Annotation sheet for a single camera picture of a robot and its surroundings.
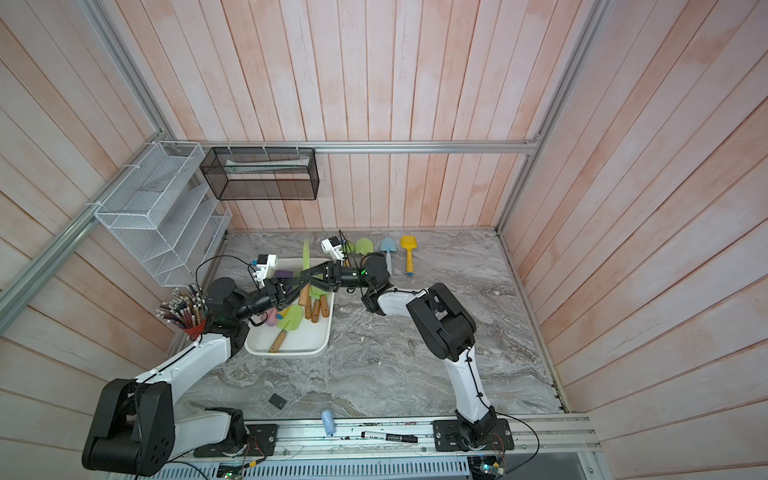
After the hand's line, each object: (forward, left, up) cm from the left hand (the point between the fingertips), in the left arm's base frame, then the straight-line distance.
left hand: (309, 287), depth 75 cm
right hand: (+1, +2, 0) cm, 2 cm away
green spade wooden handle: (+3, +10, -24) cm, 26 cm away
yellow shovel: (+35, -30, -22) cm, 51 cm away
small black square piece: (-21, +10, -24) cm, 34 cm away
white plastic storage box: (-4, +3, -24) cm, 24 cm away
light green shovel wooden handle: (-2, +1, 0) cm, 3 cm away
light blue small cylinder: (-27, -5, -22) cm, 35 cm away
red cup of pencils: (-3, +33, -7) cm, 34 cm away
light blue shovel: (+35, -22, -23) cm, 47 cm away
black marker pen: (-30, -24, -22) cm, 45 cm away
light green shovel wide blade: (+1, -1, -4) cm, 4 cm away
